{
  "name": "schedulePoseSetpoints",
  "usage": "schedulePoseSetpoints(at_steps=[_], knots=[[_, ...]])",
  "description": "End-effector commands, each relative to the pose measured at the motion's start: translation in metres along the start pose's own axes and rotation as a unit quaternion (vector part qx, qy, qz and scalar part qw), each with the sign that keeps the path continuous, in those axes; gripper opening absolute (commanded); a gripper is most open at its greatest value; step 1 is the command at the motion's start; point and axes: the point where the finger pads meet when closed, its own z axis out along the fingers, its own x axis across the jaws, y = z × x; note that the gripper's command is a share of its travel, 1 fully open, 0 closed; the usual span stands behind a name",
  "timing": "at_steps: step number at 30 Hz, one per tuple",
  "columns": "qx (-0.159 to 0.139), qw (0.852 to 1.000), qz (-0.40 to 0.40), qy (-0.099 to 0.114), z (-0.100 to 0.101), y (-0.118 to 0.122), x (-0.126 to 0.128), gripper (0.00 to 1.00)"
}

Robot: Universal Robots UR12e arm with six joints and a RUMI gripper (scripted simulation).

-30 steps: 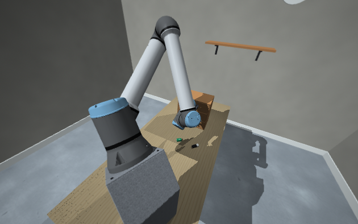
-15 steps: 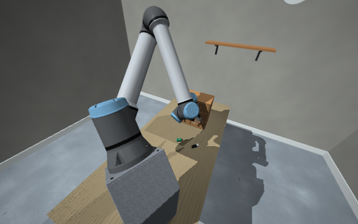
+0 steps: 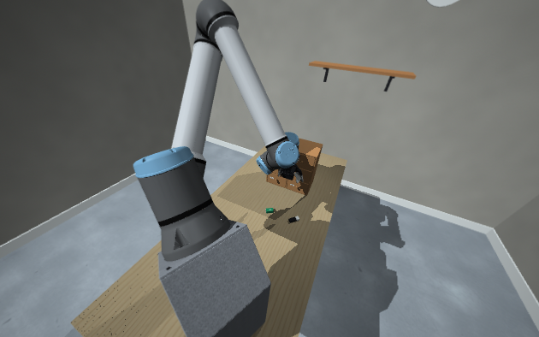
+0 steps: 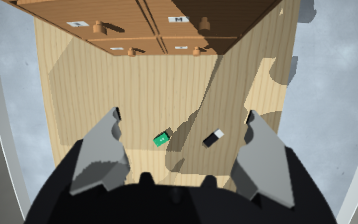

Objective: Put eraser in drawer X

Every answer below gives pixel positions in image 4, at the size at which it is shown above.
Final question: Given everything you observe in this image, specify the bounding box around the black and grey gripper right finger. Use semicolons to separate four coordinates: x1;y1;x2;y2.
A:
230;110;338;224

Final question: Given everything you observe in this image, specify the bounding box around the brown wooden chest of drawers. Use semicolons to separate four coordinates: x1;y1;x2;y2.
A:
1;0;282;56

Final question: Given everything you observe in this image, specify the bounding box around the brown wooden drawer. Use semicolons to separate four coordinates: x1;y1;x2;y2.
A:
89;37;165;57
146;0;274;36
162;37;237;57
19;0;155;38

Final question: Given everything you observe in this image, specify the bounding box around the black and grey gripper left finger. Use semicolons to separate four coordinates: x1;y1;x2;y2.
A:
24;107;130;224

